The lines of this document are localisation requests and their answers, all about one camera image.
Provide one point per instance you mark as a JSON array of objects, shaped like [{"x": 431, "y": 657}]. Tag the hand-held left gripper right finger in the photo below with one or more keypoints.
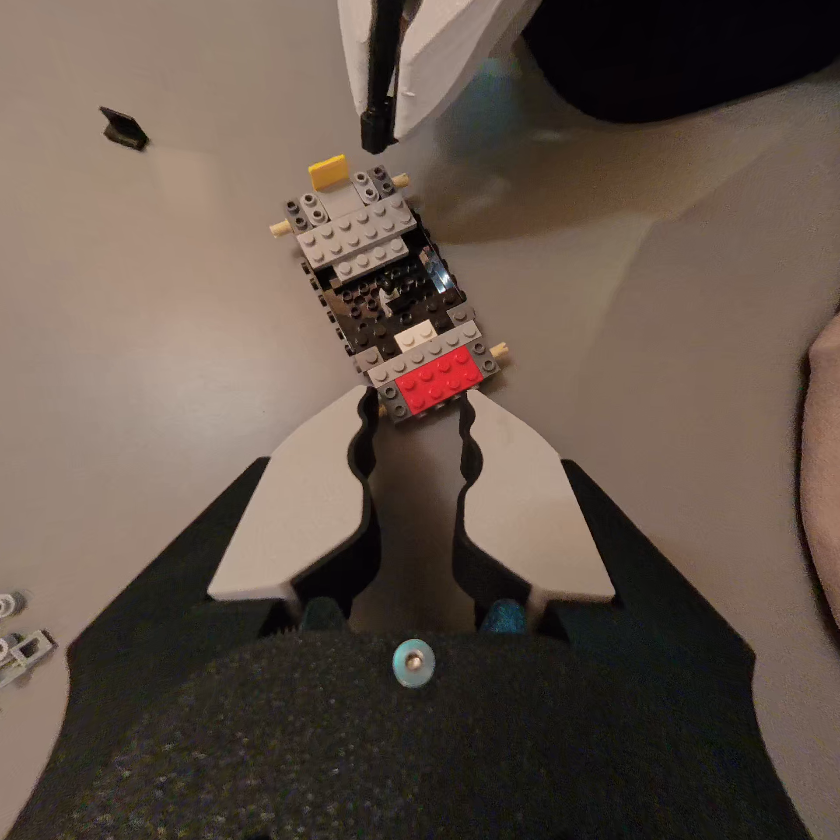
[{"x": 531, "y": 525}]

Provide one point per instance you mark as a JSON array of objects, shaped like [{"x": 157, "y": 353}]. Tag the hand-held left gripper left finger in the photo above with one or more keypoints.
[{"x": 295, "y": 525}]

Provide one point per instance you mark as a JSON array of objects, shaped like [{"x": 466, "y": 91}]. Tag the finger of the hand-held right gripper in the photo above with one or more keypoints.
[
  {"x": 354, "y": 39},
  {"x": 459, "y": 46}
]

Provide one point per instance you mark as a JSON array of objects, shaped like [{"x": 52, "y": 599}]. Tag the yellow hinge brick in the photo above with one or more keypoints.
[{"x": 328, "y": 172}]

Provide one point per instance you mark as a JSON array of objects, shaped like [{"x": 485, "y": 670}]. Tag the grey square tile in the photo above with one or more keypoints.
[{"x": 336, "y": 202}]

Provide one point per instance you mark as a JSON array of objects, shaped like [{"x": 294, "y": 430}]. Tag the toy brick car chassis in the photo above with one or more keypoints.
[{"x": 367, "y": 243}]

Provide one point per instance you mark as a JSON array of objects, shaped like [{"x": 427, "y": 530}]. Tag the grey desk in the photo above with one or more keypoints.
[{"x": 590, "y": 328}]

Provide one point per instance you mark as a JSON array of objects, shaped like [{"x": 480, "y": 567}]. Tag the black quilted pad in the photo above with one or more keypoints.
[{"x": 656, "y": 59}]

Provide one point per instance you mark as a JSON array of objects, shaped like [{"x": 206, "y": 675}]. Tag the scattered small brick pieces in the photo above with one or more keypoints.
[{"x": 36, "y": 646}]

